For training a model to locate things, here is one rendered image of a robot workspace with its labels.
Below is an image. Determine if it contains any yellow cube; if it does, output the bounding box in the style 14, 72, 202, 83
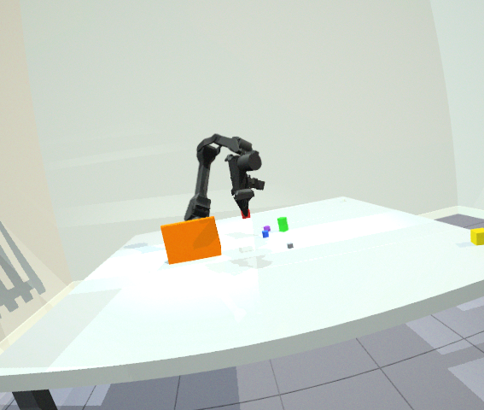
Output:
470, 228, 484, 245

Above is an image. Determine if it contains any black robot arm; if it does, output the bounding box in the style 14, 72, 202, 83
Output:
184, 133, 265, 221

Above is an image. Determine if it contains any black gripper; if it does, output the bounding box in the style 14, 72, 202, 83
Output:
230, 172, 254, 217

